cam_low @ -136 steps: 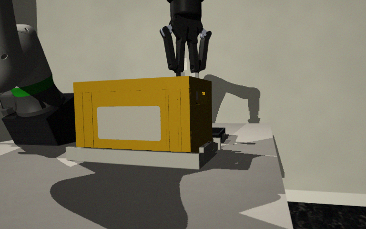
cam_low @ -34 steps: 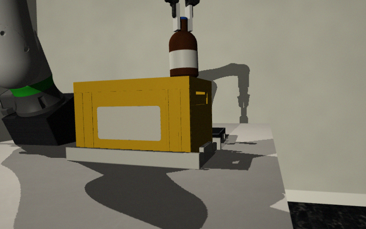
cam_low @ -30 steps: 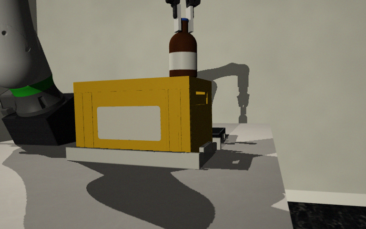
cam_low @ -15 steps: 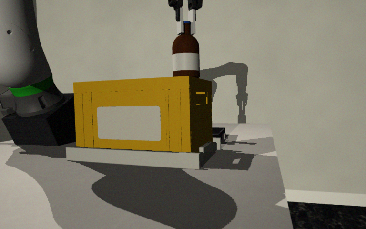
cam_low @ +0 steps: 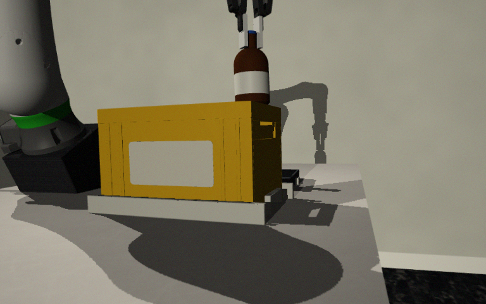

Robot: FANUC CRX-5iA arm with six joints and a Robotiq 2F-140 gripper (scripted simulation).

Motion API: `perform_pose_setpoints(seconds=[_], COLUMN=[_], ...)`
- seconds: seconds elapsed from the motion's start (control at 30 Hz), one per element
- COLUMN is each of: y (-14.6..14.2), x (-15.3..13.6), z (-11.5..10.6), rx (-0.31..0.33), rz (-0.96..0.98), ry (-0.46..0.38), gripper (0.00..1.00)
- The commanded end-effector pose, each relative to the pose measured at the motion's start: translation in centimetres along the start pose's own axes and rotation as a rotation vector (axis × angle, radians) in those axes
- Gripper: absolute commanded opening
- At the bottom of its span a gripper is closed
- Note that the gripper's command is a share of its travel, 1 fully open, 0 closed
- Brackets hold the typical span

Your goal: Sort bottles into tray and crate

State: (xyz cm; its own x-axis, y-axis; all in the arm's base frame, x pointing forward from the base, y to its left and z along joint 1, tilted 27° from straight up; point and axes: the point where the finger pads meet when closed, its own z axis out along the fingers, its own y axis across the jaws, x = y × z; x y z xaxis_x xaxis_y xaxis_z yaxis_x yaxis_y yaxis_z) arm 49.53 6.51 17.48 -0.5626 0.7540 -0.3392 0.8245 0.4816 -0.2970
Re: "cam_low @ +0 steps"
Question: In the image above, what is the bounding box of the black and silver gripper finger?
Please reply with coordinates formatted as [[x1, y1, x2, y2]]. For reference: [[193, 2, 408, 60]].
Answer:
[[252, 0, 273, 49], [227, 0, 248, 49]]

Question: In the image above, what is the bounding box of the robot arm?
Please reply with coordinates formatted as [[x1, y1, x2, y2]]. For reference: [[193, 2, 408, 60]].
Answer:
[[0, 0, 86, 155]]

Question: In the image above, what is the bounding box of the brown glass bottle with white label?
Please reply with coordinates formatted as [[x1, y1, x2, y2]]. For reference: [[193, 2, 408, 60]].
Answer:
[[234, 30, 270, 105]]

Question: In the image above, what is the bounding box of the grey flat rail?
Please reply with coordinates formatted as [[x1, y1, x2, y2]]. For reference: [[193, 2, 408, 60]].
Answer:
[[87, 182, 294, 225]]

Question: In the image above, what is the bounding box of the yellow wooden crate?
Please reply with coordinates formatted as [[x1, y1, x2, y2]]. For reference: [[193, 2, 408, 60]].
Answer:
[[100, 101, 282, 203]]

